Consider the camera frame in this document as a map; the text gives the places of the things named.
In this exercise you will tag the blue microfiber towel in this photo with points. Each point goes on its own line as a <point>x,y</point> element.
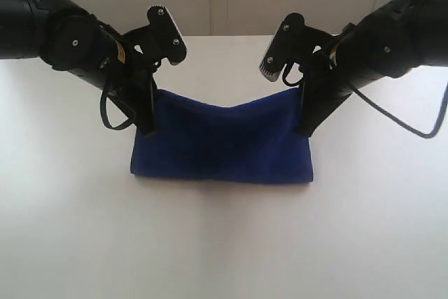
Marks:
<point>255,142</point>

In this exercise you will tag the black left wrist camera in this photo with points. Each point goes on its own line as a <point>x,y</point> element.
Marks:
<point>159,39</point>

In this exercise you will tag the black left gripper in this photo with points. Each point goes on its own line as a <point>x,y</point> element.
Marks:
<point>77,42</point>

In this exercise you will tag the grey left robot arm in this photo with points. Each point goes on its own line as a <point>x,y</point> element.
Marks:
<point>22,35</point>

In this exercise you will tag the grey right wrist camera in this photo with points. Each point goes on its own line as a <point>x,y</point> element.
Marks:
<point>293,43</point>

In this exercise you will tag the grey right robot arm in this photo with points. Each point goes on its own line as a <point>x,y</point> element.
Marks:
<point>427,22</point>

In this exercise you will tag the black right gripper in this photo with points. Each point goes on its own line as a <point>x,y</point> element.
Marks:
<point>379,46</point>

